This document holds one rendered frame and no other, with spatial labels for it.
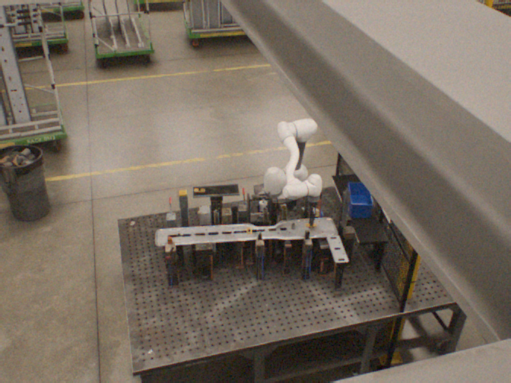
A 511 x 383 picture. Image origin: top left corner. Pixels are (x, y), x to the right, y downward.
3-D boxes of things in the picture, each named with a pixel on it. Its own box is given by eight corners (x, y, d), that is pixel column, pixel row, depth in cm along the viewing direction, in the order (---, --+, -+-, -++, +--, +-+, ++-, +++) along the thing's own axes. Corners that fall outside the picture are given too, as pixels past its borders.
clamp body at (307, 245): (299, 280, 404) (303, 246, 384) (297, 270, 414) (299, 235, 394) (312, 280, 405) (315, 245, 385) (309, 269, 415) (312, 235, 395)
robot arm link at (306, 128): (279, 176, 481) (301, 170, 487) (286, 190, 472) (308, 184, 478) (289, 117, 419) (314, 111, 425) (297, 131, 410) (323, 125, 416)
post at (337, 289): (334, 294, 392) (338, 266, 376) (331, 283, 401) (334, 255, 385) (343, 294, 393) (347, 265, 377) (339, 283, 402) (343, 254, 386)
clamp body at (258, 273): (254, 281, 403) (255, 246, 383) (252, 270, 413) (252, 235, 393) (266, 280, 404) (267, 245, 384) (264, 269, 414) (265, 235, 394)
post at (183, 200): (182, 240, 441) (178, 197, 416) (182, 234, 447) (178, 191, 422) (191, 239, 442) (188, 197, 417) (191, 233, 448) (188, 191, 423)
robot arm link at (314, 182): (316, 188, 397) (300, 191, 393) (318, 170, 388) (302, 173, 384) (323, 195, 389) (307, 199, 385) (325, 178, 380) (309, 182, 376)
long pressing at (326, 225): (154, 248, 389) (153, 247, 388) (155, 229, 407) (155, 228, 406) (338, 236, 402) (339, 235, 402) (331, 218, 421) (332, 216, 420)
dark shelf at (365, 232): (359, 245, 392) (360, 242, 391) (331, 178, 466) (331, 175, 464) (388, 243, 395) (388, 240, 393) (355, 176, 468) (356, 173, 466)
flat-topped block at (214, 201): (211, 238, 443) (210, 194, 418) (211, 232, 450) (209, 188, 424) (223, 237, 444) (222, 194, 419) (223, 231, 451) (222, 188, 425)
